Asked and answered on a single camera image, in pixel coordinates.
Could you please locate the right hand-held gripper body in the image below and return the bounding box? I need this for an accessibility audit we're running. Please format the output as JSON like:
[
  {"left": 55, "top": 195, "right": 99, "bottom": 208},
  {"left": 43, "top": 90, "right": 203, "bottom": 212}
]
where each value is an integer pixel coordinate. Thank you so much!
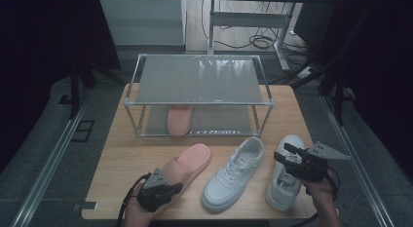
[{"left": 285, "top": 140, "right": 353, "bottom": 183}]

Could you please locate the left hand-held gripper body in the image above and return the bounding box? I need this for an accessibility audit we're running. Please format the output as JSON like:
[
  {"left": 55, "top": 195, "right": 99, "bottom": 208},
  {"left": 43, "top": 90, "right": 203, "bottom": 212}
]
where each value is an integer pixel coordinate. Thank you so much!
[{"left": 136, "top": 168, "right": 169, "bottom": 213}]

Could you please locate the pink slipper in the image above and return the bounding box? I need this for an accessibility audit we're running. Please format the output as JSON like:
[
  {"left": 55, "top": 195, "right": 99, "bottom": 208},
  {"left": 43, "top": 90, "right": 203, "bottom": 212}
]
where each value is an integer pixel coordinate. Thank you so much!
[
  {"left": 152, "top": 142, "right": 212, "bottom": 202},
  {"left": 166, "top": 104, "right": 195, "bottom": 136}
]

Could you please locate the white sneaker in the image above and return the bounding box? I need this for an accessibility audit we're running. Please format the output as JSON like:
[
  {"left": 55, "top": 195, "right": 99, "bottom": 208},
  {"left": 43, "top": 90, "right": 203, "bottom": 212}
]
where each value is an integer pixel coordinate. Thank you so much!
[
  {"left": 266, "top": 133, "right": 308, "bottom": 211},
  {"left": 200, "top": 135, "right": 266, "bottom": 212}
]

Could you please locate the grey metal shoe rack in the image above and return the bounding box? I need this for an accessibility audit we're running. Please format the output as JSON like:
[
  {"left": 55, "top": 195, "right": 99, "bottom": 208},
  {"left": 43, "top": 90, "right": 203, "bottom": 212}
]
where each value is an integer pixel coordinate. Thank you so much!
[{"left": 123, "top": 53, "right": 276, "bottom": 137}]

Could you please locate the person's right hand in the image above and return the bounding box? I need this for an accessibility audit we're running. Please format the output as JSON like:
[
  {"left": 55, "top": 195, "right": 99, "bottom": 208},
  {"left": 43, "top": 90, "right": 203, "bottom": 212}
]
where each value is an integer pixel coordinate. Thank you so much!
[{"left": 303, "top": 170, "right": 335, "bottom": 206}]

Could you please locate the person's left hand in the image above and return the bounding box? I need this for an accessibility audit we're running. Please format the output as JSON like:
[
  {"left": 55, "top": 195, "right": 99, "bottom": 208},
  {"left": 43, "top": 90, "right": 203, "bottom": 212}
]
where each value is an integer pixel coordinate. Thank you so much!
[{"left": 124, "top": 186, "right": 169, "bottom": 227}]

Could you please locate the black stand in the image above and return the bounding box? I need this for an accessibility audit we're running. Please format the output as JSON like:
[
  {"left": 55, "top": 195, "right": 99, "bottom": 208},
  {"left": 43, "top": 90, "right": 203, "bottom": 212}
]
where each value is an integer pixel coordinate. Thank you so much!
[
  {"left": 57, "top": 57, "right": 128, "bottom": 119},
  {"left": 269, "top": 9, "right": 358, "bottom": 126}
]

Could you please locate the white power strip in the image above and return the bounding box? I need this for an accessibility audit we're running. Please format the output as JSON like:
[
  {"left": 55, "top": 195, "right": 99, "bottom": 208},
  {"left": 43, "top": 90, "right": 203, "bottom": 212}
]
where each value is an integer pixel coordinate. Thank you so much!
[{"left": 293, "top": 65, "right": 318, "bottom": 80}]

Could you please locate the dark box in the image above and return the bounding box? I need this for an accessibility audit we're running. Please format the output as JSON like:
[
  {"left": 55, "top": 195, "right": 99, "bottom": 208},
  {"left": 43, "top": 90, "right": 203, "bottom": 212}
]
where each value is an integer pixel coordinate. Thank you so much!
[{"left": 293, "top": 2, "right": 339, "bottom": 53}]

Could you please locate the dark curtain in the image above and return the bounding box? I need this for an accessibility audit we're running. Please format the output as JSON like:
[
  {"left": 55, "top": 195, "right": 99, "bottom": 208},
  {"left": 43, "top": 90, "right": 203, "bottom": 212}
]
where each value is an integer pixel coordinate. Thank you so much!
[
  {"left": 334, "top": 0, "right": 413, "bottom": 176},
  {"left": 0, "top": 0, "right": 121, "bottom": 172}
]

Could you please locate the grey cabinet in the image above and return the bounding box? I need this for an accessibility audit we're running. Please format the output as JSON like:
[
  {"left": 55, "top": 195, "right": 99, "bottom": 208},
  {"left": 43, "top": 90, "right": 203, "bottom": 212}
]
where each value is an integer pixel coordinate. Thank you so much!
[{"left": 98, "top": 0, "right": 188, "bottom": 46}]

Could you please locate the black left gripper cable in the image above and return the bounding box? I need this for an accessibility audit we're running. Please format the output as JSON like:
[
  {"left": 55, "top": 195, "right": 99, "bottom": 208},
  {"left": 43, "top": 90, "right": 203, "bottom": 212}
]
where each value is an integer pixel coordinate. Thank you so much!
[{"left": 115, "top": 171, "right": 152, "bottom": 227}]

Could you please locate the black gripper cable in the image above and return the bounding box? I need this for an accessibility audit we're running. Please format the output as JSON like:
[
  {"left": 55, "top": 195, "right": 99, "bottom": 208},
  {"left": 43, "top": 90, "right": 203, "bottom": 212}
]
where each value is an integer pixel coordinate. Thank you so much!
[
  {"left": 115, "top": 171, "right": 152, "bottom": 227},
  {"left": 298, "top": 172, "right": 341, "bottom": 227}
]

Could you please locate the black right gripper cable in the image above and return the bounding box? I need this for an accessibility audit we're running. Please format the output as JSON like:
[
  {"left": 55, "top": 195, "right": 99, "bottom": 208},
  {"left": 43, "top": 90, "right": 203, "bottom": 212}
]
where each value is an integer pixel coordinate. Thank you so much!
[{"left": 298, "top": 172, "right": 341, "bottom": 227}]

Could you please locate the grey floor rail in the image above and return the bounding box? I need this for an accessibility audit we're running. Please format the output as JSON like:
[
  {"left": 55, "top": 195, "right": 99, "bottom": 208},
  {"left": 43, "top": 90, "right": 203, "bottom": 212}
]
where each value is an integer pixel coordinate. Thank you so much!
[
  {"left": 319, "top": 94, "right": 394, "bottom": 227},
  {"left": 9, "top": 90, "right": 92, "bottom": 227}
]

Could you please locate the tangle of black floor cables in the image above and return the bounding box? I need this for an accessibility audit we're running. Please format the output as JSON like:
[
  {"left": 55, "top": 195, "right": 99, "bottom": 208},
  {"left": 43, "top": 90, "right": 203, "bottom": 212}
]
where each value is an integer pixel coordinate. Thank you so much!
[{"left": 201, "top": 0, "right": 310, "bottom": 56}]

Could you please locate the white desk frame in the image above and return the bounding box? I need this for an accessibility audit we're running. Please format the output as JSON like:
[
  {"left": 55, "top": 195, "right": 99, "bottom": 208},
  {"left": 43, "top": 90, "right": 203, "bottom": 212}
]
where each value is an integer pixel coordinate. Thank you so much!
[{"left": 207, "top": 0, "right": 291, "bottom": 72}]

